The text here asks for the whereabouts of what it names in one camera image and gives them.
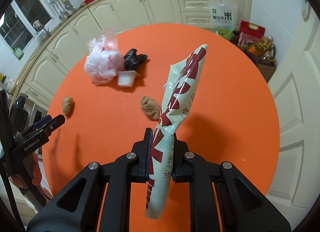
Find small green box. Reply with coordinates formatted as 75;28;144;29
12;46;25;61

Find red gift box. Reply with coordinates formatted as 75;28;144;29
237;20;266;47

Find black oven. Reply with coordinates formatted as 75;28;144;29
8;93;47;138

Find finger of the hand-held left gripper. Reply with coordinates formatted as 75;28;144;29
23;115;53;134
41;114;66;135

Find cream kitchen base cabinets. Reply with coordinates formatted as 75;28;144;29
15;0;253;113

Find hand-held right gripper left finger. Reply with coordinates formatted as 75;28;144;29
26;127;153;232

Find black cable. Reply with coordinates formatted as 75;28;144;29
0;169;28;232

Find white red frozen food bag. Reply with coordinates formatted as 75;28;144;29
145;44;209;220

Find person's left hand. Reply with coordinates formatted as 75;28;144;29
9;151;53;200

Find cardboard box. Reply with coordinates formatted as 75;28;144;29
257;63;277;83

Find white door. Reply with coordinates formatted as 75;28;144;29
267;0;320;209

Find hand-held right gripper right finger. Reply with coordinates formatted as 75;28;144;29
172;132;292;232

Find black plastic bag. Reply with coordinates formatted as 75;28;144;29
123;48;149;72

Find clear rice bag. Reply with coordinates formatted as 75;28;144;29
208;0;238;39

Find pink white plastic bag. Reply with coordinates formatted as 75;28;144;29
83;33;123;86

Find metal utensil rack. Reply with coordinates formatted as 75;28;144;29
48;0;76;21

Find gold door handle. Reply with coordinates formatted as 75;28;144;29
301;0;312;22

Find white plastic cup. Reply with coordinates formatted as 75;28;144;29
116;70;142;88

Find window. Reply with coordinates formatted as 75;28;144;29
0;0;54;48

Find metal faucet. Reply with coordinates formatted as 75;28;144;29
32;19;51;37

